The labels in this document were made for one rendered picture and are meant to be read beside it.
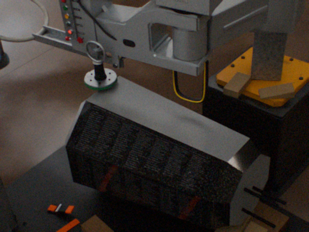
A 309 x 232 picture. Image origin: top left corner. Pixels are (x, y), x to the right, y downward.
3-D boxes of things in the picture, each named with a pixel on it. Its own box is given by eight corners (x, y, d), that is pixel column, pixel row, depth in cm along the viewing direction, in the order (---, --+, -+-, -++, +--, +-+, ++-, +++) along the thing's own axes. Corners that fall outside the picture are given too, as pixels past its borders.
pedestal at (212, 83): (244, 117, 428) (250, 40, 382) (320, 151, 393) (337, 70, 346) (195, 161, 392) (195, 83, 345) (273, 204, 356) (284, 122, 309)
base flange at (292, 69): (253, 49, 372) (254, 43, 369) (318, 71, 346) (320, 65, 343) (212, 82, 345) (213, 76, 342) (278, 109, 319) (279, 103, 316)
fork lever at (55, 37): (136, 55, 322) (135, 48, 319) (119, 71, 310) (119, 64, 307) (48, 28, 350) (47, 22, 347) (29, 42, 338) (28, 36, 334)
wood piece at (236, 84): (237, 78, 340) (237, 71, 337) (251, 82, 336) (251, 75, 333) (223, 94, 327) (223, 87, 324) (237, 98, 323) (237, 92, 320)
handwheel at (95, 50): (115, 58, 309) (112, 36, 300) (106, 66, 303) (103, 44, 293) (95, 52, 315) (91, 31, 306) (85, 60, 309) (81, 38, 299)
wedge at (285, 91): (290, 88, 328) (291, 81, 324) (294, 98, 320) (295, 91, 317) (258, 90, 329) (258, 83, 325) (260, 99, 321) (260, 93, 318)
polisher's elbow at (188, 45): (191, 39, 297) (190, 8, 284) (214, 52, 285) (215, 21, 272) (165, 51, 289) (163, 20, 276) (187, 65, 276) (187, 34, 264)
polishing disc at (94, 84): (123, 75, 341) (123, 71, 339) (105, 94, 327) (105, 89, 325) (96, 67, 351) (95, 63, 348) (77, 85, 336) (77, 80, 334)
